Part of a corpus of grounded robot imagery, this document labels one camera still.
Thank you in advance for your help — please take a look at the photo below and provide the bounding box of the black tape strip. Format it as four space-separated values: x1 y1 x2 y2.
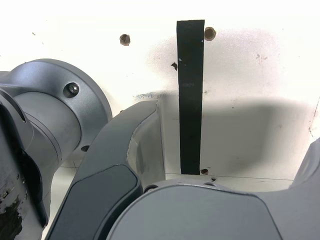
176 19 206 175

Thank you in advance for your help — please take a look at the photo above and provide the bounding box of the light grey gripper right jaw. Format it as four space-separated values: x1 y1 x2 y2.
107 136 320 240

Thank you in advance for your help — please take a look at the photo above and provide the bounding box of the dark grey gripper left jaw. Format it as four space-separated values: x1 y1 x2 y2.
46 99 166 240

